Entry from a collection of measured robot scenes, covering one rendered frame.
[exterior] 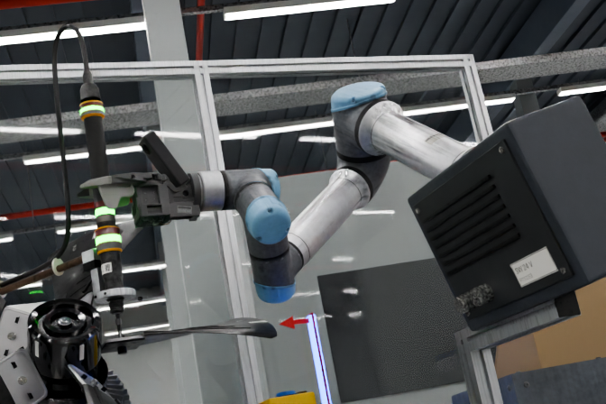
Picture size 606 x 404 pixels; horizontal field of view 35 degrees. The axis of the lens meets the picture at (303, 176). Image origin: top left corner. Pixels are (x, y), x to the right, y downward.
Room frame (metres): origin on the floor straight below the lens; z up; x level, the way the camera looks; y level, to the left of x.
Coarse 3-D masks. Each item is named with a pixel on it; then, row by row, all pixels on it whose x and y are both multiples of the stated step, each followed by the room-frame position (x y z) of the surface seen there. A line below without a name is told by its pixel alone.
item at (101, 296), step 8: (88, 256) 1.64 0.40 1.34; (96, 256) 1.64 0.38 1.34; (88, 264) 1.63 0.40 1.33; (96, 264) 1.63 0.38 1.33; (96, 272) 1.63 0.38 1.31; (96, 280) 1.63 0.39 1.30; (96, 288) 1.63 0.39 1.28; (104, 288) 1.64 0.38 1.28; (120, 288) 1.60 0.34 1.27; (128, 288) 1.61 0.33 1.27; (96, 296) 1.60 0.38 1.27; (104, 296) 1.60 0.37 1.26; (112, 296) 1.60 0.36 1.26; (120, 296) 1.61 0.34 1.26; (128, 296) 1.62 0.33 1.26
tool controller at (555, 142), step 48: (576, 96) 1.01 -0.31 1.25; (480, 144) 1.02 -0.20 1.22; (528, 144) 0.98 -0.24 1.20; (576, 144) 1.00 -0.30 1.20; (432, 192) 1.14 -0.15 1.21; (480, 192) 1.06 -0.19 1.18; (528, 192) 0.99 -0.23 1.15; (576, 192) 0.99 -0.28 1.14; (432, 240) 1.19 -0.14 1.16; (480, 240) 1.11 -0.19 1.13; (528, 240) 1.03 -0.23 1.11; (576, 240) 0.99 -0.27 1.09; (480, 288) 1.13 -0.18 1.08; (528, 288) 1.07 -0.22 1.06; (576, 288) 1.01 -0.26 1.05
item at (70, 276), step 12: (120, 228) 1.79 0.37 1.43; (132, 228) 1.77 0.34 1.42; (84, 240) 1.82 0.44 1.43; (132, 240) 1.74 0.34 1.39; (60, 276) 1.78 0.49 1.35; (72, 276) 1.75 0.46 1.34; (84, 276) 1.71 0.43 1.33; (60, 288) 1.75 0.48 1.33; (72, 288) 1.71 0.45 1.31; (84, 288) 1.67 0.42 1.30
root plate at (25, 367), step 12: (12, 360) 1.52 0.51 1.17; (24, 360) 1.53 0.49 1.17; (0, 372) 1.50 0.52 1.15; (12, 372) 1.52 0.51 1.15; (24, 372) 1.53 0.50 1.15; (36, 372) 1.55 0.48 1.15; (12, 384) 1.52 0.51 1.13; (24, 384) 1.53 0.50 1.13; (36, 384) 1.55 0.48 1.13; (12, 396) 1.52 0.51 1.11; (24, 396) 1.53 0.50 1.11; (36, 396) 1.55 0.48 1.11
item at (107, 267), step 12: (84, 72) 1.62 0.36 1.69; (84, 84) 1.61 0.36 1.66; (84, 96) 1.61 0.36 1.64; (96, 96) 1.62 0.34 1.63; (108, 252) 1.61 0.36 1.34; (120, 252) 1.63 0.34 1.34; (108, 264) 1.61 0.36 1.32; (120, 264) 1.62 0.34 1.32; (108, 276) 1.61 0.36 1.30; (120, 276) 1.62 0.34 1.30; (108, 288) 1.61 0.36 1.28; (108, 300) 1.62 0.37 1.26; (120, 300) 1.62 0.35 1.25
